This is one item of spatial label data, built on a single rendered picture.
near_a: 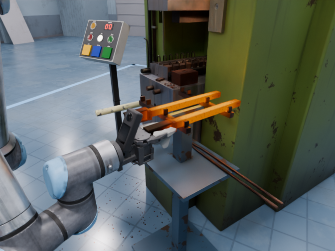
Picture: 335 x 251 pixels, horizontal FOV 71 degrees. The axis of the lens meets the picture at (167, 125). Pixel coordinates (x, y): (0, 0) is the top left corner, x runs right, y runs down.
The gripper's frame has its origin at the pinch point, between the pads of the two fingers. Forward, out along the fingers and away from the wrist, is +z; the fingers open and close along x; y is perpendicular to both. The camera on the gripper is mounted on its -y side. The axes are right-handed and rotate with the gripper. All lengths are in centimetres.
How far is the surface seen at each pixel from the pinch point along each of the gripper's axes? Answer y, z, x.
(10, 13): -11, 158, -1040
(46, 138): 95, 5, -203
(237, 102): -0.4, 32.7, 3.9
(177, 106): 0.2, 14.0, -9.8
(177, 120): -0.7, 4.0, 0.5
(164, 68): -3, 42, -50
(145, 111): -0.7, 0.3, -12.2
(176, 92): 5.3, 35.4, -33.0
